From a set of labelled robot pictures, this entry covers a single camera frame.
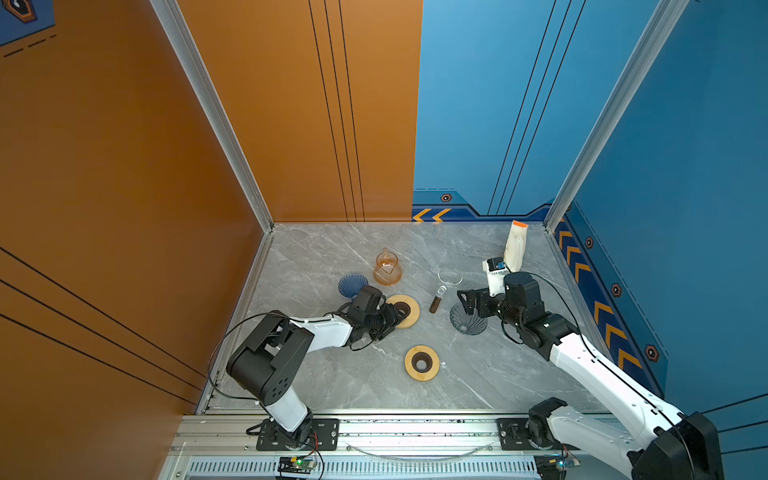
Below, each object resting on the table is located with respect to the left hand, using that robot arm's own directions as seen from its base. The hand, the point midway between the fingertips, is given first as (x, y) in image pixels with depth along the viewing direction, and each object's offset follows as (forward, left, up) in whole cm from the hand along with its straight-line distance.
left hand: (404, 317), depth 91 cm
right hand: (+2, -18, +14) cm, 23 cm away
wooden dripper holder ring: (+4, -1, -1) cm, 4 cm away
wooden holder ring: (-13, -5, -3) cm, 14 cm away
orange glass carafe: (+14, +6, +4) cm, 16 cm away
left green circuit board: (-37, +27, -5) cm, 46 cm away
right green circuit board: (-36, -35, -3) cm, 50 cm away
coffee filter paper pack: (+26, -39, +6) cm, 47 cm away
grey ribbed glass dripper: (-1, -19, -2) cm, 19 cm away
